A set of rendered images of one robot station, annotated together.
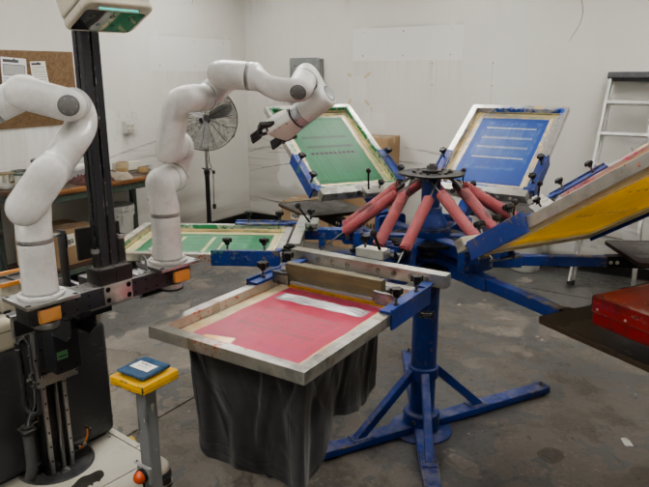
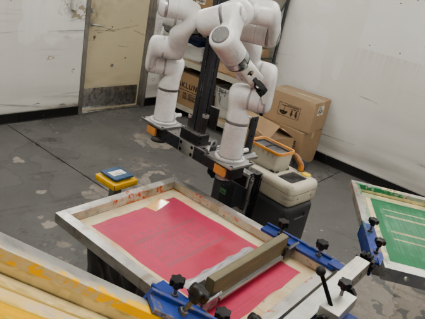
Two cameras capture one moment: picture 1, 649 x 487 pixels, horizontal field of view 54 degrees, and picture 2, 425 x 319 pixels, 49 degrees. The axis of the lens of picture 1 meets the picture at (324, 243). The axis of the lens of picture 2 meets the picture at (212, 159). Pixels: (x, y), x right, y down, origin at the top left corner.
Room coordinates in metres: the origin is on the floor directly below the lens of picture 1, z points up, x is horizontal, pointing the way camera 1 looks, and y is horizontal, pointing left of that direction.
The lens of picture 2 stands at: (2.05, -1.28, 1.85)
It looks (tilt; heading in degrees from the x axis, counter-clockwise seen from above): 22 degrees down; 93
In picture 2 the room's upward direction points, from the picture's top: 12 degrees clockwise
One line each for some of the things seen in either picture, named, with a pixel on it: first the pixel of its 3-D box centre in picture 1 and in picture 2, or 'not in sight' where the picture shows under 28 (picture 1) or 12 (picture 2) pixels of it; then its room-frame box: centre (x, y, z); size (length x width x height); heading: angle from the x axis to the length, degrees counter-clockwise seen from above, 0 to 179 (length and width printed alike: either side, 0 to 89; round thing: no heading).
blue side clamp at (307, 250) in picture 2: (276, 277); (296, 250); (2.35, 0.19, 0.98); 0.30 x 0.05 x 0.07; 147
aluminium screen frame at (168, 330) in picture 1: (299, 311); (196, 245); (1.99, 0.08, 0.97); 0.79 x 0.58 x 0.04; 147
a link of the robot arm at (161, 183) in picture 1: (164, 190); (243, 104); (2.04, 0.52, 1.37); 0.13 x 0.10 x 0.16; 169
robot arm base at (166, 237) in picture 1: (163, 237); (235, 140); (2.04, 0.53, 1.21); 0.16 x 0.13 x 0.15; 51
